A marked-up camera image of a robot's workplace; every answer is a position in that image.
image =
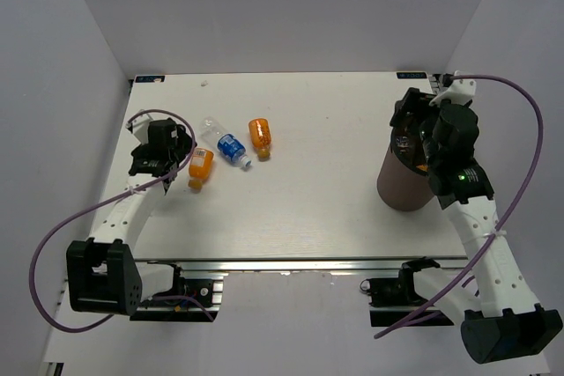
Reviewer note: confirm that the clear bottle with blue label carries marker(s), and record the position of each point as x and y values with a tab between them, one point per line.
225	142

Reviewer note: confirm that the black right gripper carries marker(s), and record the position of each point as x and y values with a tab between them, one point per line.
414	103

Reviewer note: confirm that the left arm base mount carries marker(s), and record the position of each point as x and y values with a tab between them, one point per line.
170	293

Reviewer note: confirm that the blue sticker left corner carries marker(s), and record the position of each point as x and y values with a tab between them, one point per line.
149	79

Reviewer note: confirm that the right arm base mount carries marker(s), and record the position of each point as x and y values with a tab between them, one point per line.
389	287

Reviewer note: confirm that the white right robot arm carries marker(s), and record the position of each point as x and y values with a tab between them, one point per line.
498	314

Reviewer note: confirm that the aluminium table front rail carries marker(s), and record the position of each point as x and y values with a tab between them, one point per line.
345	266

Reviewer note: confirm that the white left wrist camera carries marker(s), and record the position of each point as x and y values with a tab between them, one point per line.
139	126

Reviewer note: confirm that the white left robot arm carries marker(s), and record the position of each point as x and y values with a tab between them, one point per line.
103	276

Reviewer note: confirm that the orange bottle with barcode label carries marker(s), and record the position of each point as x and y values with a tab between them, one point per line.
200	168

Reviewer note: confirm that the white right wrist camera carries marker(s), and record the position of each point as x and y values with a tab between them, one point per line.
457	89

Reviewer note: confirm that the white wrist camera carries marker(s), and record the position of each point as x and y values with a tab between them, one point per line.
139	126
457	89

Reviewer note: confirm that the blue sticker corner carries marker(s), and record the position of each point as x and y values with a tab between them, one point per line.
411	75
149	79

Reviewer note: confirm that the large clear plastic bottle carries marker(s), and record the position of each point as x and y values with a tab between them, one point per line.
403	144

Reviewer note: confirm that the orange bottle with patterned label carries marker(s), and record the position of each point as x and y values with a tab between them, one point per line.
260	136

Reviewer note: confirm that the blue sticker right corner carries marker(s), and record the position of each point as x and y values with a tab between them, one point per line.
411	75

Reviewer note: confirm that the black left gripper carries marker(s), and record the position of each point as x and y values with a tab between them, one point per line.
184	144

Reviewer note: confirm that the dark brown round bin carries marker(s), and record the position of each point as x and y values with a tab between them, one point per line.
400	184

